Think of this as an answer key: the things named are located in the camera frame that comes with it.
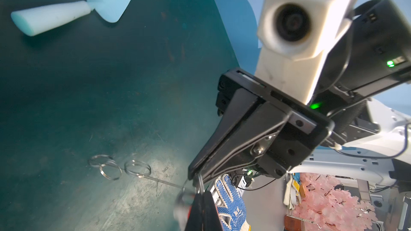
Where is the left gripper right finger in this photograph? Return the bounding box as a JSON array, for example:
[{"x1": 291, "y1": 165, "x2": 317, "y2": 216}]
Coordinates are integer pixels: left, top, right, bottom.
[{"x1": 203, "y1": 191, "x2": 223, "y2": 231}]

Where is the red-capped silver key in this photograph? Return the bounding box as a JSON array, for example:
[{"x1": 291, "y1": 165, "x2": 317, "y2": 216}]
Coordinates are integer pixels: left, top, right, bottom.
[{"x1": 173, "y1": 193, "x2": 194, "y2": 231}]

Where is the pink artificial flower tree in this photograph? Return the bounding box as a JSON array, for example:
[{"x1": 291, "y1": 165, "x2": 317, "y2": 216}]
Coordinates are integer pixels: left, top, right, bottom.
[{"x1": 292, "y1": 173, "x2": 378, "y2": 231}]

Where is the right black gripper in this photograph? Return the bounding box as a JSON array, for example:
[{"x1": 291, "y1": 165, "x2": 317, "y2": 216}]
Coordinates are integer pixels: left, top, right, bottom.
[{"x1": 188, "y1": 68, "x2": 335, "y2": 182}]

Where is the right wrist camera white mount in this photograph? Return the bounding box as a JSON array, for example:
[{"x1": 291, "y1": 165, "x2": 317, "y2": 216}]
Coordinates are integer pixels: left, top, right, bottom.
[{"x1": 255, "y1": 0, "x2": 351, "y2": 104}]

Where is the blue dotted glove left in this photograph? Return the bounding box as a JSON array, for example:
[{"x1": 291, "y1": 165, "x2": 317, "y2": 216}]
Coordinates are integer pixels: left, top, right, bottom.
[{"x1": 210, "y1": 174, "x2": 251, "y2": 231}]

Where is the light blue toy shovel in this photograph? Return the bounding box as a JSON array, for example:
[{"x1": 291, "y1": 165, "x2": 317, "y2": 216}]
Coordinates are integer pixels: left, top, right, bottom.
[{"x1": 11, "y1": 0, "x2": 131, "y2": 36}]

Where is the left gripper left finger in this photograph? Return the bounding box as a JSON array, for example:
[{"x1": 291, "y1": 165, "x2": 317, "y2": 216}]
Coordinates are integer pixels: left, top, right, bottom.
[{"x1": 185, "y1": 194, "x2": 203, "y2": 231}]

